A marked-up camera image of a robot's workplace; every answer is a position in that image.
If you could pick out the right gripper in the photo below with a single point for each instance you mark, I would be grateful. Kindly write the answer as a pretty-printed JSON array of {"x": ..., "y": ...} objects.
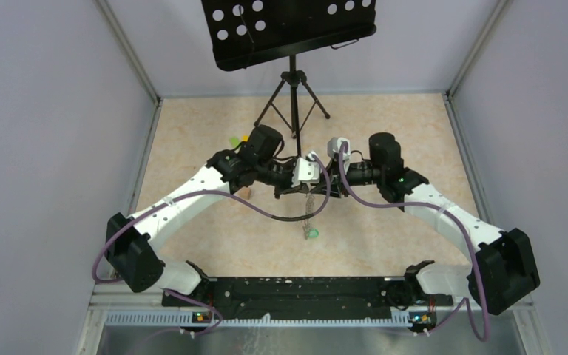
[{"x": 332, "y": 182}]

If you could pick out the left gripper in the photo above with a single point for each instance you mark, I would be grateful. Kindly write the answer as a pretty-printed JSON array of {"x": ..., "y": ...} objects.
[{"x": 285, "y": 189}]

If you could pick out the green key tag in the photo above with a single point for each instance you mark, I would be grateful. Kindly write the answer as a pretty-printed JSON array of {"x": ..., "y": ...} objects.
[{"x": 312, "y": 233}]

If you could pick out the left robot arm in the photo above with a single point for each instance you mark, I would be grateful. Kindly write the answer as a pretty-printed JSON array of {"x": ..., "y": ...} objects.
[{"x": 133, "y": 242}]

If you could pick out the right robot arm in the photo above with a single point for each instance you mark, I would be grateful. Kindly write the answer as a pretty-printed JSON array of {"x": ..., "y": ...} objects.
[{"x": 502, "y": 268}]

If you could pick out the green block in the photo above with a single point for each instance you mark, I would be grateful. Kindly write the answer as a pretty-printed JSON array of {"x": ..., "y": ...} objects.
[{"x": 235, "y": 141}]

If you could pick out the black music stand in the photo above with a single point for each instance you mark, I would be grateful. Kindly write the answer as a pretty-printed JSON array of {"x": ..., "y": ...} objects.
[{"x": 248, "y": 33}]

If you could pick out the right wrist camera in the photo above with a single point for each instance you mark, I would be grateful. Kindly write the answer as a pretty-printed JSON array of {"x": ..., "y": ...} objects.
[{"x": 339, "y": 147}]

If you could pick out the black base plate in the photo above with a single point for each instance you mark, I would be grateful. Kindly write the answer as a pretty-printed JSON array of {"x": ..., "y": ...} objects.
[{"x": 313, "y": 298}]

